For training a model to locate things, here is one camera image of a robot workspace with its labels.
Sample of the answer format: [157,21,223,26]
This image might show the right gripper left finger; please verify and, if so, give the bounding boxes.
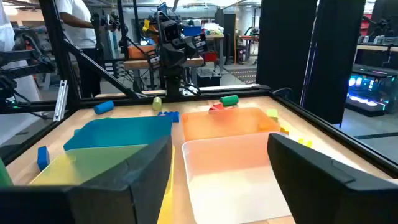
[0,135,174,224]

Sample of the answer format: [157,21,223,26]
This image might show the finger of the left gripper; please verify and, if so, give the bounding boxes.
[192,32,208,54]
[146,49,162,71]

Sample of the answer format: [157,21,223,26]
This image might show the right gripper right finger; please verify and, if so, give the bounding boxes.
[267,133,398,224]

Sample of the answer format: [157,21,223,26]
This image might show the blue Lego brick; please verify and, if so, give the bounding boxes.
[157,111,180,123]

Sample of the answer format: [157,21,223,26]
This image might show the dark green wooden cylinder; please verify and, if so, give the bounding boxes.
[219,95,239,107]

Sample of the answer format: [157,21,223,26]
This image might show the blue wooden cylinder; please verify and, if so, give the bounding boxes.
[93,100,115,115]

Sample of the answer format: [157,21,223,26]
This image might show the blue wooden plank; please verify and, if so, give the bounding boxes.
[37,146,50,172]

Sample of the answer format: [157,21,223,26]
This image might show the blue storage box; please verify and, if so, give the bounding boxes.
[182,25,203,37]

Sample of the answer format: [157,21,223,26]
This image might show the orange storage box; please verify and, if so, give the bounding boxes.
[127,45,156,60]

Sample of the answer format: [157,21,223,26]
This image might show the red storage box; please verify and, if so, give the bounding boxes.
[201,51,218,63]

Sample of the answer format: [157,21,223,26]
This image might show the wooden workbench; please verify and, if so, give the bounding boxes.
[123,57,205,71]

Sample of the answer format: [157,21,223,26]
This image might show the black floor crate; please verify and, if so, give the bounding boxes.
[196,73,221,88]

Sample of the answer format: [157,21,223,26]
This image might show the yellow translucent plastic bin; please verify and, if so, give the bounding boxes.
[29,144,175,224]

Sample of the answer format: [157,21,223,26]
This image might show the teal plastic bin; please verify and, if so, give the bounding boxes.
[63,115,174,152]

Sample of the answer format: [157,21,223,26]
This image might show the clear plastic bin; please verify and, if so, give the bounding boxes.
[182,132,293,224]

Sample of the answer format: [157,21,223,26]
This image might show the person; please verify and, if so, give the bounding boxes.
[54,0,102,99]

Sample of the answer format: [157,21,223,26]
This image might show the orange translucent plastic bin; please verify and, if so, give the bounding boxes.
[181,107,282,142]

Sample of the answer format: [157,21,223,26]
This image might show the black divider panel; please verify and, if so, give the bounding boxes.
[256,0,318,103]
[303,0,366,125]

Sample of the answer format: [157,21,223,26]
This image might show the silver aluminium extrusion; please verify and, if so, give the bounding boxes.
[53,80,68,122]

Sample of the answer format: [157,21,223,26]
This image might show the glass PC case RGB lights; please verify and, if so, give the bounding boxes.
[345,63,398,118]

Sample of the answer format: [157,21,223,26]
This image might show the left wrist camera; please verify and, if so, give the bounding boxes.
[161,20,183,43]

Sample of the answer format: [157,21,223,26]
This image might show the black aluminium table frame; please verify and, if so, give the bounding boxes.
[0,0,398,179]

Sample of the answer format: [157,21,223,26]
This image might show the black machine with cables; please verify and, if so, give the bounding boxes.
[0,29,58,110]

